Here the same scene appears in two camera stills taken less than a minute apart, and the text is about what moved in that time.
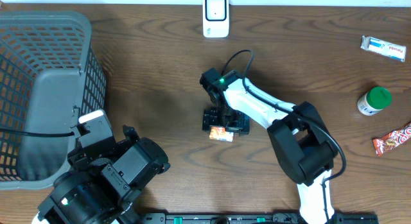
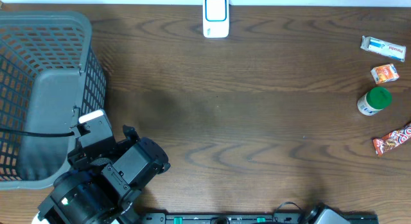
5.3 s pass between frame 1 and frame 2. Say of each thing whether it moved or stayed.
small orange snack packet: moved
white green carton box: stayed
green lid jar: stayed
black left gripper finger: stayed
